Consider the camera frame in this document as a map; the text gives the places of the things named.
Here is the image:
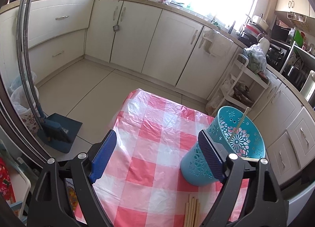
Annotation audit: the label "lone bamboo chopstick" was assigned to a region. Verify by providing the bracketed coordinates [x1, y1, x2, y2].
[227, 107, 250, 143]

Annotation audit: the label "white kitchen trolley shelf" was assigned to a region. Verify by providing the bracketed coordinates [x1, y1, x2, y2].
[206, 54, 271, 117]

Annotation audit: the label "white kitchen base cabinets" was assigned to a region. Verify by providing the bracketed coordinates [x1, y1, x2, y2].
[0, 0, 315, 185]

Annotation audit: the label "red round tin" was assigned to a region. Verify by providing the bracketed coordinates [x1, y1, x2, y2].
[0, 158, 16, 204]

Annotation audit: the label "blue dustpan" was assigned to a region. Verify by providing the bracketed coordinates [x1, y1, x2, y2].
[37, 113, 82, 153]

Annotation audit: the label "blue perforated plastic basket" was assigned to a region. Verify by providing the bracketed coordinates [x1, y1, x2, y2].
[181, 106, 266, 186]

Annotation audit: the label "pink checkered plastic tablecloth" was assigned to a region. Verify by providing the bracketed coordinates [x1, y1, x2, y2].
[65, 88, 250, 227]

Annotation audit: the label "white trash bag bin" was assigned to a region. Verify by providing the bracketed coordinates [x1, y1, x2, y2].
[9, 76, 39, 135]

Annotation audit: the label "green vegetables plastic bag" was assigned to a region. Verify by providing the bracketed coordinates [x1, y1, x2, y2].
[242, 45, 267, 74]

